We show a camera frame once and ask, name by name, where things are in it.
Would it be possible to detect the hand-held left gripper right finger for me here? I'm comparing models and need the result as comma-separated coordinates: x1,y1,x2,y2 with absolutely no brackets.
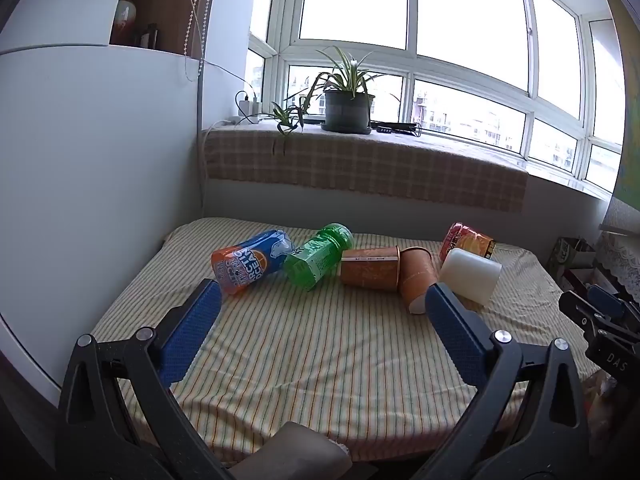
412,282,592,480

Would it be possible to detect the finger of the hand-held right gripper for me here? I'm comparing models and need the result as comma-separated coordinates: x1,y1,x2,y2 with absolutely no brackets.
587,284,640,319
558,290,640,342

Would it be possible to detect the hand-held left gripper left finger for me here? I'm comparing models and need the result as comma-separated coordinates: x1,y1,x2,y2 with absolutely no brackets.
55,278,236,480

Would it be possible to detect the white cup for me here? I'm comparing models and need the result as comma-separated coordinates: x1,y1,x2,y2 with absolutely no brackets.
439,248,503,307

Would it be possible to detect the brown paper cup with lid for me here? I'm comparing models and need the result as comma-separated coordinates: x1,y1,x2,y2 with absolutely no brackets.
339,245,402,294

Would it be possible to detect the white lace cloth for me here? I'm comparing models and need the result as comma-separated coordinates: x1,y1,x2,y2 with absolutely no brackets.
597,229,640,307

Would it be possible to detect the cardboard box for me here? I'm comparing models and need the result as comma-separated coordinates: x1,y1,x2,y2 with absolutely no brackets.
546,237,599,282

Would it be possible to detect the green plastic bottle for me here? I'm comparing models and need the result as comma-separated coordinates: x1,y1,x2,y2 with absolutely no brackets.
283,223,355,292

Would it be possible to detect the grey cushion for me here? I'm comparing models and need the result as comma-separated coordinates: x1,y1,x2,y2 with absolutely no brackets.
227,420,354,480

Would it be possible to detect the checked windowsill cloth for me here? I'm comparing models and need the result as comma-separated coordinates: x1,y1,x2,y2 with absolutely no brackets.
203,125,530,215

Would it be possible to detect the white cabinet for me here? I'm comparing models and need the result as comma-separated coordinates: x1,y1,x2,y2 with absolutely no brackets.
0,0,207,407

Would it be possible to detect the black flat device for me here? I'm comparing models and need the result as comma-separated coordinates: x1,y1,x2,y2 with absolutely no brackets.
370,121,422,137

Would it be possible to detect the small green plant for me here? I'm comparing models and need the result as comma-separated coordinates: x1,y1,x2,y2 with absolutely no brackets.
270,101,307,136

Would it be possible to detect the spider plant in grey pot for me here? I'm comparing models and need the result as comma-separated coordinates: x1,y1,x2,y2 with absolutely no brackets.
285,45,390,135

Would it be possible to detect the wooden shelf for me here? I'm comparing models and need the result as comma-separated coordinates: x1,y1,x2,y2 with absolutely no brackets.
109,0,222,59

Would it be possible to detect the patterned vase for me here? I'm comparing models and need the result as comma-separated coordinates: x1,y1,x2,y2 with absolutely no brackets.
113,0,139,47

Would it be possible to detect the white cable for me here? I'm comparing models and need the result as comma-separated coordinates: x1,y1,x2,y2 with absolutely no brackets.
169,0,257,213

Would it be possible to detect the white window frame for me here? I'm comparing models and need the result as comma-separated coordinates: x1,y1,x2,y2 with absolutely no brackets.
247,0,627,196

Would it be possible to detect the dark picture frame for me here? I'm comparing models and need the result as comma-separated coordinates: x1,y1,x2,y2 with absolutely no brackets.
133,23,160,50

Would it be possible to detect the bead cord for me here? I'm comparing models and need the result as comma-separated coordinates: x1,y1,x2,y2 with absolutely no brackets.
181,0,209,82

